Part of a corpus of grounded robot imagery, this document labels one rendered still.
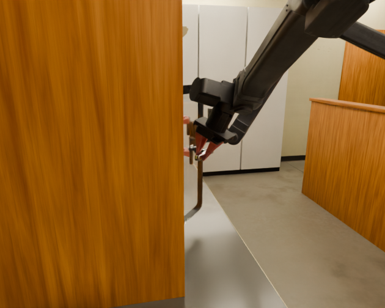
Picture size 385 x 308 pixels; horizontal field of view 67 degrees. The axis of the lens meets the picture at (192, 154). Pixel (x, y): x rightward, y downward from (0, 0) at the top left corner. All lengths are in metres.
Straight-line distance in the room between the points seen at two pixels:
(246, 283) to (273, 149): 3.64
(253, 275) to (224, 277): 0.07
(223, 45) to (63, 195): 3.48
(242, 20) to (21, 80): 3.60
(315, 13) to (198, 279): 0.61
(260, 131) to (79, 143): 3.72
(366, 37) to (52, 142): 0.87
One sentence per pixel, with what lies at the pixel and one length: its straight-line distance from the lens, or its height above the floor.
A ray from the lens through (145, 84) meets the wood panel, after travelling 0.53.
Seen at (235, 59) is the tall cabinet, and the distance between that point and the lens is 3.95.
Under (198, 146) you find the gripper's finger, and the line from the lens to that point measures 0.78.
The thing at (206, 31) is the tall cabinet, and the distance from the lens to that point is 3.86.
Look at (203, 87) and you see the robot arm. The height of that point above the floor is 1.39.
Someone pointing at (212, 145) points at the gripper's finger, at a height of 1.24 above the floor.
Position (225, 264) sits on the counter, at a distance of 0.82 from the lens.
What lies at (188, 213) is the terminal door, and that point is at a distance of 0.89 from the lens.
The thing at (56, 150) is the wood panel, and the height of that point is 1.29.
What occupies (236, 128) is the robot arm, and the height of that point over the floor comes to 1.23.
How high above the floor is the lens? 1.42
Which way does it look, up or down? 16 degrees down
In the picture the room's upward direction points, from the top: straight up
